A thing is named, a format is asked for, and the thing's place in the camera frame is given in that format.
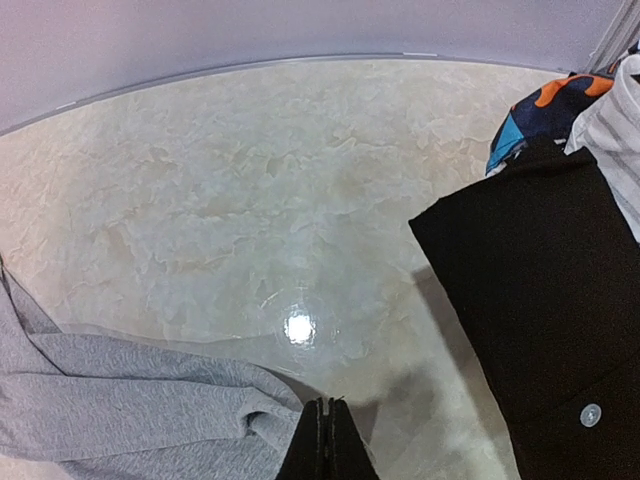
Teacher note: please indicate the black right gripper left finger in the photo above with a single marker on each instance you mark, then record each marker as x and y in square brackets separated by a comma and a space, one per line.
[307, 457]

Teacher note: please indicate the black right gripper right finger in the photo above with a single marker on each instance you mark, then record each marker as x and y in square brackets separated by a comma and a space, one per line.
[347, 457]

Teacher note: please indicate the grey tank top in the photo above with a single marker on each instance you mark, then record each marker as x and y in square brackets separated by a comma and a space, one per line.
[105, 408]

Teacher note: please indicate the black shirt with buttons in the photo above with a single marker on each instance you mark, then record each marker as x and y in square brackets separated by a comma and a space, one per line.
[542, 271]

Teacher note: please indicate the colourful patterned garment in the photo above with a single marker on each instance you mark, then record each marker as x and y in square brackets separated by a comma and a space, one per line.
[551, 110]

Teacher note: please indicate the white striped garment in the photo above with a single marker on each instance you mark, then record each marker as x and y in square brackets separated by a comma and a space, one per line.
[609, 129]

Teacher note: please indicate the right aluminium corner post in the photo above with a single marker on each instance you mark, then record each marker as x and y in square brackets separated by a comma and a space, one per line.
[618, 38]

